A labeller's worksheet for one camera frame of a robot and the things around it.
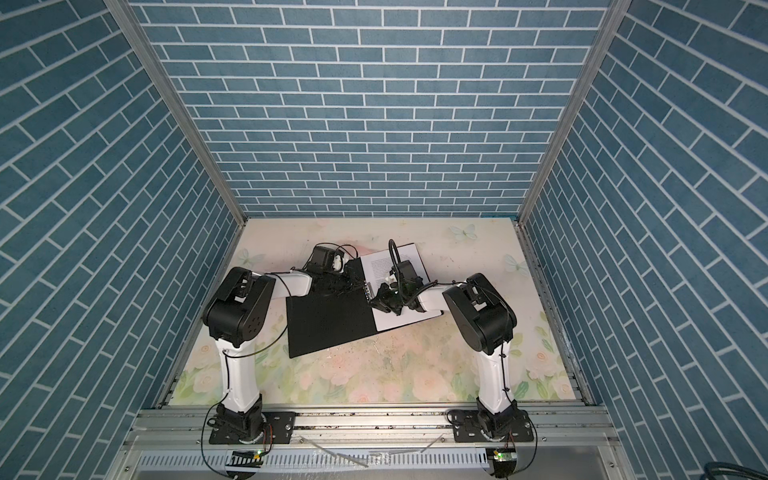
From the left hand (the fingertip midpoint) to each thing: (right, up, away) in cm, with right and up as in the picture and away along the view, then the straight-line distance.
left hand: (364, 282), depth 100 cm
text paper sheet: (+4, +4, +5) cm, 7 cm away
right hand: (+2, -6, -5) cm, 8 cm away
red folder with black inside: (-11, -10, -9) cm, 18 cm away
